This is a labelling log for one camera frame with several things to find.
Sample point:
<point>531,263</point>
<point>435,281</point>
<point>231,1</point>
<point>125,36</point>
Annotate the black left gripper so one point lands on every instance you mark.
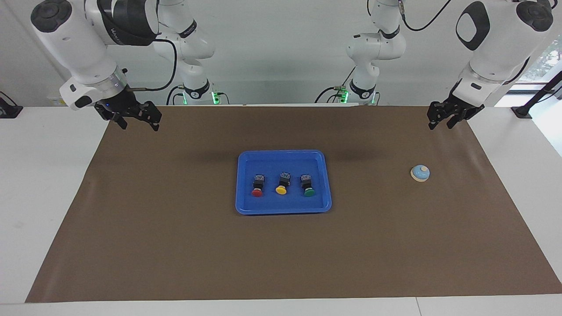
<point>456,105</point>

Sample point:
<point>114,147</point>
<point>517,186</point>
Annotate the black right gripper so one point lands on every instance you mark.
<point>125,105</point>

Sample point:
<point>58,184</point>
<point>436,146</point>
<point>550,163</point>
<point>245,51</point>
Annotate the light blue call bell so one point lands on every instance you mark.
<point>420,173</point>

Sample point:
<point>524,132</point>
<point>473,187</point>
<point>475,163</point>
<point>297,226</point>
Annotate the red push button switch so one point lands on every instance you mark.
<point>258,192</point>

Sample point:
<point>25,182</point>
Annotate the green push button switch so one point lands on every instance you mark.
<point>309,192</point>

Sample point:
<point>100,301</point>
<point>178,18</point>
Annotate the yellow push button switch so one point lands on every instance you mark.
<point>281,190</point>

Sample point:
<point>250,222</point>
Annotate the blue plastic tray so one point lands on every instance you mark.
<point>281,206</point>

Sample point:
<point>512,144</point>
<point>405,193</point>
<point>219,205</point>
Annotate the white box with yellow labels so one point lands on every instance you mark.
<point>57,102</point>

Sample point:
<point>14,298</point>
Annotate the window with green foliage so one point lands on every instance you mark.
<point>546,61</point>

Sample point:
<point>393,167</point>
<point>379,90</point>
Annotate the brown table mat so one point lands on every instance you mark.
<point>281,254</point>

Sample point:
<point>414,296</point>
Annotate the black table clamp mount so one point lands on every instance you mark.
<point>9,112</point>

